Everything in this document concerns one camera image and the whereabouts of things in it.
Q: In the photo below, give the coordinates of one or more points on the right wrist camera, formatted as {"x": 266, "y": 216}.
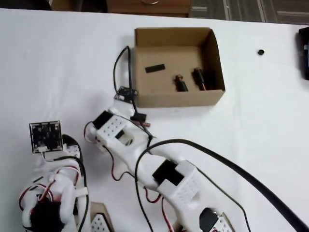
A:
{"x": 126, "y": 93}

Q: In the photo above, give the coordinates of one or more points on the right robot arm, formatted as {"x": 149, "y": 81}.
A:
{"x": 135, "y": 147}

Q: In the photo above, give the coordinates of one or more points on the wooden cabinet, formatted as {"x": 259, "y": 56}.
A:
{"x": 120, "y": 6}

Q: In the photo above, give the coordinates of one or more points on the black sleeve with bolt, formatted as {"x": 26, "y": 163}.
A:
{"x": 199, "y": 77}
{"x": 181, "y": 85}
{"x": 139, "y": 117}

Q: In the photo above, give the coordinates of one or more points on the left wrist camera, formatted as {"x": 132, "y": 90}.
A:
{"x": 46, "y": 136}

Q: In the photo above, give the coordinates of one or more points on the black strip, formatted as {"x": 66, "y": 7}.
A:
{"x": 155, "y": 68}

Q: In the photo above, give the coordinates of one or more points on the small black sleeve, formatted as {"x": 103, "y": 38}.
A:
{"x": 260, "y": 52}

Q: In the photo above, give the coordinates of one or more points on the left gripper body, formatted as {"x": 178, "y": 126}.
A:
{"x": 61, "y": 170}

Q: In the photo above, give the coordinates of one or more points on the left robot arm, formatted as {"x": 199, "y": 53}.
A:
{"x": 28, "y": 217}

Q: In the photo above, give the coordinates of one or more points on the cardboard box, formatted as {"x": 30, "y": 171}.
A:
{"x": 166, "y": 99}

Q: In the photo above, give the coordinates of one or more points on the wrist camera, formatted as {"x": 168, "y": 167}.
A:
{"x": 126, "y": 93}
{"x": 46, "y": 136}

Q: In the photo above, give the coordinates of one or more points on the black device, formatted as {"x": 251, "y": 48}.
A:
{"x": 304, "y": 53}

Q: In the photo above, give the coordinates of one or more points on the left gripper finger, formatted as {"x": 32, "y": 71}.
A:
{"x": 72, "y": 150}

